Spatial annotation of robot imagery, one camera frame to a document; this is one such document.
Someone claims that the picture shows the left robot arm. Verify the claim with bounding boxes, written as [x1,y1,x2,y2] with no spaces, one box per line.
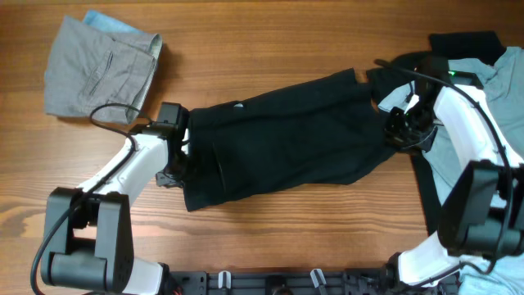
[29,102,189,294]

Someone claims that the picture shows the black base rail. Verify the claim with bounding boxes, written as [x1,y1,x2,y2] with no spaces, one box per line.
[171,269,459,295]

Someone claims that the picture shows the black shorts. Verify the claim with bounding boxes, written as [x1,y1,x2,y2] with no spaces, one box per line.
[183,69,395,211]

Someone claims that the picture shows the black garment under pile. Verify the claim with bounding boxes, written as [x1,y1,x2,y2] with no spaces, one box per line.
[365,30,508,234]

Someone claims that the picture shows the light teal t-shirt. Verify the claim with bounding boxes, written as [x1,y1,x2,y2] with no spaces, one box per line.
[377,45,524,295]

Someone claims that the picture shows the folded grey shorts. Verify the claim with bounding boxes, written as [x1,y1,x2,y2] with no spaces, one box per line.
[44,16,163,125]

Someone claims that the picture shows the light blue folded garment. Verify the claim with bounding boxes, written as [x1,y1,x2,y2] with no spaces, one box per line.
[83,10,142,34]

